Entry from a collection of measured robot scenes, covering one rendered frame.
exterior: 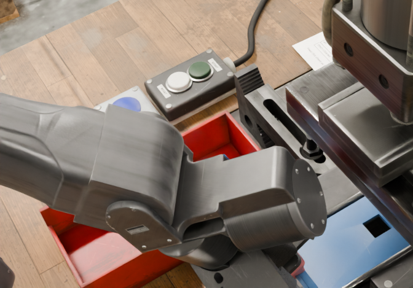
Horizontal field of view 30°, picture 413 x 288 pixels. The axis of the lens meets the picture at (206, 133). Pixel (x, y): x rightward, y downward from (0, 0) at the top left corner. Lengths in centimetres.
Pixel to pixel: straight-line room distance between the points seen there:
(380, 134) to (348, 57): 7
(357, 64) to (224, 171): 12
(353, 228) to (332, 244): 3
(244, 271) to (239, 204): 8
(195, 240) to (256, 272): 6
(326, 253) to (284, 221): 24
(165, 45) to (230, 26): 10
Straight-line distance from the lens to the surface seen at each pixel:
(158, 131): 54
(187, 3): 117
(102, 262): 90
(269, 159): 53
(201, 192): 55
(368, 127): 61
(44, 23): 264
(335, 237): 78
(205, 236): 56
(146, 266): 85
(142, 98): 100
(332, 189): 82
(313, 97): 69
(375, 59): 55
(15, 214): 98
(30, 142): 51
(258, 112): 90
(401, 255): 77
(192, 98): 99
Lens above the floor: 165
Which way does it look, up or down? 50 degrees down
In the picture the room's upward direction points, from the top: 11 degrees counter-clockwise
